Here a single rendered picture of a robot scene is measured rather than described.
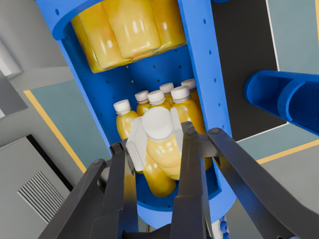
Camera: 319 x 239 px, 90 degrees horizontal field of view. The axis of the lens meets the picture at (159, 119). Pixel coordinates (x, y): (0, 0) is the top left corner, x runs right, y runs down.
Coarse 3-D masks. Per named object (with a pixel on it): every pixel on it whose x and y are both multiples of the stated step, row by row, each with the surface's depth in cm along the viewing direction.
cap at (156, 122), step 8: (152, 112) 20; (160, 112) 20; (168, 112) 20; (144, 120) 20; (152, 120) 20; (160, 120) 19; (168, 120) 19; (144, 128) 19; (152, 128) 19; (160, 128) 19; (168, 128) 19; (152, 136) 20; (160, 136) 19
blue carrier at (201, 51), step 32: (64, 0) 19; (96, 0) 19; (192, 0) 21; (64, 32) 31; (192, 32) 21; (128, 64) 45; (160, 64) 46; (192, 64) 23; (96, 96) 37; (128, 96) 47; (224, 96) 29; (224, 128) 29; (224, 192) 31; (160, 224) 32
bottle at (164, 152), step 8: (168, 136) 20; (152, 144) 21; (160, 144) 21; (168, 144) 21; (176, 144) 21; (152, 152) 22; (160, 152) 22; (168, 152) 21; (176, 152) 22; (160, 160) 23; (168, 160) 23; (176, 160) 23; (160, 168) 30; (168, 168) 26; (176, 168) 26; (168, 176) 34; (176, 176) 31
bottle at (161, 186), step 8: (152, 160) 35; (144, 168) 37; (152, 168) 36; (152, 176) 37; (160, 176) 37; (152, 184) 38; (160, 184) 38; (168, 184) 38; (152, 192) 40; (160, 192) 38; (168, 192) 39
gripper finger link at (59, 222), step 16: (96, 160) 13; (96, 176) 12; (80, 192) 10; (96, 192) 11; (64, 208) 9; (80, 208) 9; (96, 208) 11; (48, 224) 9; (64, 224) 8; (80, 224) 9
